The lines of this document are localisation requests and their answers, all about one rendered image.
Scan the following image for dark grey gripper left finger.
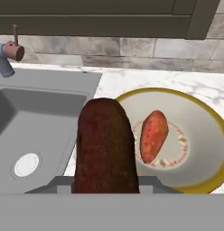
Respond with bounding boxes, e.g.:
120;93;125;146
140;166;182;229
25;176;76;194

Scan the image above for grey faucet with brown handle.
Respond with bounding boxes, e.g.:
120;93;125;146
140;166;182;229
0;24;25;79

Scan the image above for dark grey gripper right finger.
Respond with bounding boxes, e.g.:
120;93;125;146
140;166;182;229
137;176;184;194

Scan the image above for orange sweet potato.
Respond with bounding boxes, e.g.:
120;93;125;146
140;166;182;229
139;110;170;164

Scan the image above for grey metal sink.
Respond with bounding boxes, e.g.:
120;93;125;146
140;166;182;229
0;68;103;194

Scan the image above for dark grey window frame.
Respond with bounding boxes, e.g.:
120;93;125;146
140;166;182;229
0;0;221;41

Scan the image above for white bowl with yellow rim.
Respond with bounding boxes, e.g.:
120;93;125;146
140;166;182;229
115;87;224;194

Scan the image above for dark brown sweet potato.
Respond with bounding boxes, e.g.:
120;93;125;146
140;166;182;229
71;97;141;194

